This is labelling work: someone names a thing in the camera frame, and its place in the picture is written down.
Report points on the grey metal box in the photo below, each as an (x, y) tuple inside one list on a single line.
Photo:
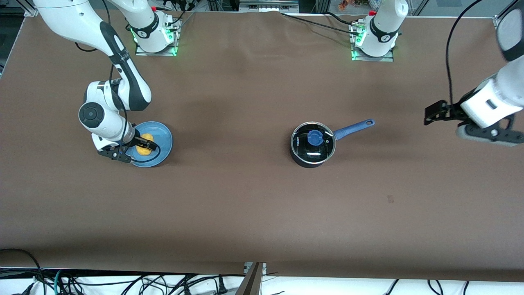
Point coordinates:
[(268, 5)]

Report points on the blue round plate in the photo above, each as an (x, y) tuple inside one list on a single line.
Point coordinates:
[(163, 139)]

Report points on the aluminium frame post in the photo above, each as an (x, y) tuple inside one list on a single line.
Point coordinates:
[(28, 10), (499, 22)]

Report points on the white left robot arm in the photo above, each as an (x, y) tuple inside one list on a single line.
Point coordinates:
[(382, 28)]

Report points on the colourful toy pile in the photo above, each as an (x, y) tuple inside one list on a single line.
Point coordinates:
[(356, 4)]

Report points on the glass lid with blue knob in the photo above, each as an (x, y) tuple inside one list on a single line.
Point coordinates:
[(314, 138)]

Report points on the yellow potato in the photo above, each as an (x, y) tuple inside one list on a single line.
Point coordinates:
[(143, 151)]

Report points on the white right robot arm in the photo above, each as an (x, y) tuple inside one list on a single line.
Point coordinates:
[(69, 20)]

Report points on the brown table cover sheet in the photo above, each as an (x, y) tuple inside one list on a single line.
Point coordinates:
[(245, 205)]

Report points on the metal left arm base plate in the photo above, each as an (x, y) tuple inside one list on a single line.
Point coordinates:
[(374, 58)]

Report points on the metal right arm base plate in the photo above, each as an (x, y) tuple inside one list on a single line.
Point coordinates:
[(157, 52)]

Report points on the aluminium profile beam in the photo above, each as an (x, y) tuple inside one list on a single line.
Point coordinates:
[(250, 282)]

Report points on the black power plug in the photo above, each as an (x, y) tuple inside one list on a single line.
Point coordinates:
[(222, 285)]

